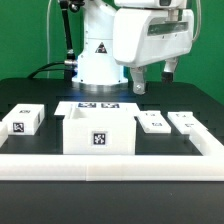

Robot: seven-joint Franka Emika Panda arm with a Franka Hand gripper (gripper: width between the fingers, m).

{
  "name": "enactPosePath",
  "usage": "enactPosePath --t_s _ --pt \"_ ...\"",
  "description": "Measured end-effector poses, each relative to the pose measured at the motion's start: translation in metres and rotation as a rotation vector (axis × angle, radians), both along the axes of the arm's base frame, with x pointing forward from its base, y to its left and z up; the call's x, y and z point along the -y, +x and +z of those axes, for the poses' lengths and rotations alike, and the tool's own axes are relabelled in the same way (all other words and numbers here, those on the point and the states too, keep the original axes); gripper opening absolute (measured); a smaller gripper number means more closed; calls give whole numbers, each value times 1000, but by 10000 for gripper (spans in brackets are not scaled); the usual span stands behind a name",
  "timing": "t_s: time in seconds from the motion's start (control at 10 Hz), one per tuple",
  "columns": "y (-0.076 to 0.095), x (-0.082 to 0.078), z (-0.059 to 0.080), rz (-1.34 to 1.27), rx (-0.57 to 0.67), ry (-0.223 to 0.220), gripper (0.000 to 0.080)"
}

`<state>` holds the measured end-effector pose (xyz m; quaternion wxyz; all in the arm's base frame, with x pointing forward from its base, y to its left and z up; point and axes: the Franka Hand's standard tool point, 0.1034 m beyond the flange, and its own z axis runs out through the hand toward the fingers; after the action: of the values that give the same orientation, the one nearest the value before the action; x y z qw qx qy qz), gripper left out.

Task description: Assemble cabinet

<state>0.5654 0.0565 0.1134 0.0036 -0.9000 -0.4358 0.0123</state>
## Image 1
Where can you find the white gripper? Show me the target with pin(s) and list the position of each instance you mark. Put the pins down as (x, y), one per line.
(142, 37)

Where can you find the white door panel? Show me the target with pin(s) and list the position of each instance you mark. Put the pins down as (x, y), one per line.
(184, 121)
(153, 122)

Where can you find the white cabinet body box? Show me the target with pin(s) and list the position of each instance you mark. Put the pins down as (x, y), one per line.
(87, 132)

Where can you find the white base sheet with tags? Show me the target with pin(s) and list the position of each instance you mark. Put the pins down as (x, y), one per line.
(66, 106)

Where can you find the small white box with tag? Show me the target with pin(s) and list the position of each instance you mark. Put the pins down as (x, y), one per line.
(24, 119)

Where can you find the white U-shaped fence frame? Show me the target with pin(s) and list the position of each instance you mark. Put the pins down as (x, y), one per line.
(209, 166)

